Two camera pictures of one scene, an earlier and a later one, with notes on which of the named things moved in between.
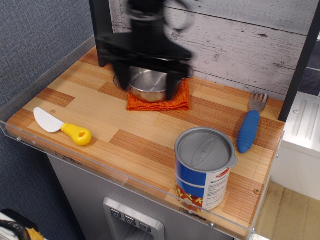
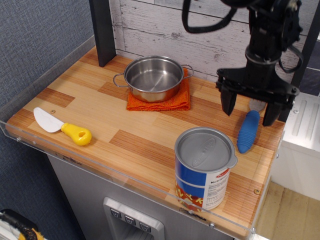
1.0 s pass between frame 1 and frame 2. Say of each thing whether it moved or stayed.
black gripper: moved
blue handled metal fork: stayed
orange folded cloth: stayed
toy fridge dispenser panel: stayed
